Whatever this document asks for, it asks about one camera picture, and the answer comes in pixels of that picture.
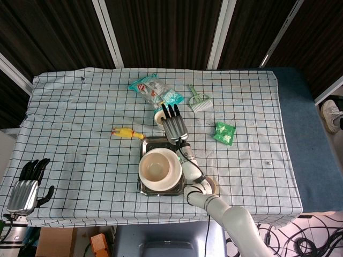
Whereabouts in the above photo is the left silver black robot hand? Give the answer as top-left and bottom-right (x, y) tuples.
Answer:
(6, 157), (55, 216)

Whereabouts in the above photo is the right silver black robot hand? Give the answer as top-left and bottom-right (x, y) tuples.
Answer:
(160, 103), (189, 144)

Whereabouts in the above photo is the white paper cup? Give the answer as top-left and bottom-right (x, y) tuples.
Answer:
(154, 110), (168, 131)

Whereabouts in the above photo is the white paper plate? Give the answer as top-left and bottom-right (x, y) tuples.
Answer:
(138, 148), (183, 191)

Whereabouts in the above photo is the beige bowl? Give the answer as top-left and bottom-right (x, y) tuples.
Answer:
(139, 152), (172, 183)

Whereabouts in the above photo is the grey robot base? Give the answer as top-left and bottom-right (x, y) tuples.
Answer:
(112, 221), (228, 257)

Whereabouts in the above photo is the rectangular metal tray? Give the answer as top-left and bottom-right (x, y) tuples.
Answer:
(138, 135), (187, 198)

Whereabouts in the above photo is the green mini dustpan brush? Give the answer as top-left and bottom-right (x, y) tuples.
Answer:
(187, 84), (213, 112)

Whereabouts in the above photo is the teal clear snack bag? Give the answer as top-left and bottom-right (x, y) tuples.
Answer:
(128, 73), (185, 113)

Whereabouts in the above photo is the green sachet packet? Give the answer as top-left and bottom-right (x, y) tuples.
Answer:
(213, 121), (236, 146)

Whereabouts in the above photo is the yellow rubber chicken toy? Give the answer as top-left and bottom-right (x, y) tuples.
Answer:
(111, 127), (145, 140)

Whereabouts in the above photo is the brown cardboard box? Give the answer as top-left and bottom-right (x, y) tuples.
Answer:
(36, 226), (78, 257)

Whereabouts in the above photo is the light blue checkered tablecloth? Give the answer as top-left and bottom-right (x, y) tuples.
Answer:
(0, 66), (305, 228)

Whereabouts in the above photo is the orange block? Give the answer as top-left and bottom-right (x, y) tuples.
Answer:
(90, 233), (112, 257)

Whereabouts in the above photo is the white sneaker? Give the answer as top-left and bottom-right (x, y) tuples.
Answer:
(320, 99), (343, 134)

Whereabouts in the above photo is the white partition frame post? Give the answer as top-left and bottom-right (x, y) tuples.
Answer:
(206, 0), (237, 70)
(259, 0), (305, 67)
(315, 80), (343, 105)
(92, 0), (124, 68)
(0, 52), (34, 94)

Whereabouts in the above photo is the black floor cables tangle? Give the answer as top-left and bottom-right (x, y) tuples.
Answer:
(226, 214), (343, 257)

